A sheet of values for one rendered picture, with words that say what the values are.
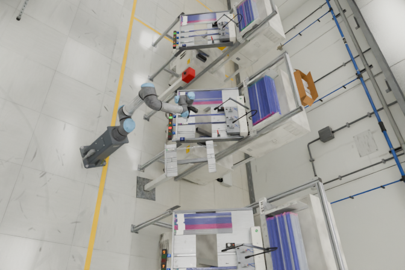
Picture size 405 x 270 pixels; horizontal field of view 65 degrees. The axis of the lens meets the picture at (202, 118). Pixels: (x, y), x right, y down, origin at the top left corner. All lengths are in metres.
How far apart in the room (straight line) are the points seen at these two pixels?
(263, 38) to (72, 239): 3.14
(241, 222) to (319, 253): 0.67
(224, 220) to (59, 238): 1.46
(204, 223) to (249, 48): 2.42
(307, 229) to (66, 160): 2.34
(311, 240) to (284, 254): 0.26
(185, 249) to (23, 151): 1.73
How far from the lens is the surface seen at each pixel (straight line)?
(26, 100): 3.65
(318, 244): 2.71
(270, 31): 4.23
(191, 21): 4.67
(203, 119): 3.97
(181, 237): 2.92
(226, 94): 3.69
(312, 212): 2.78
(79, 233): 3.32
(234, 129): 3.32
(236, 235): 2.91
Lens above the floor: 2.99
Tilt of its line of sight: 37 degrees down
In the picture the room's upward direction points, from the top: 55 degrees clockwise
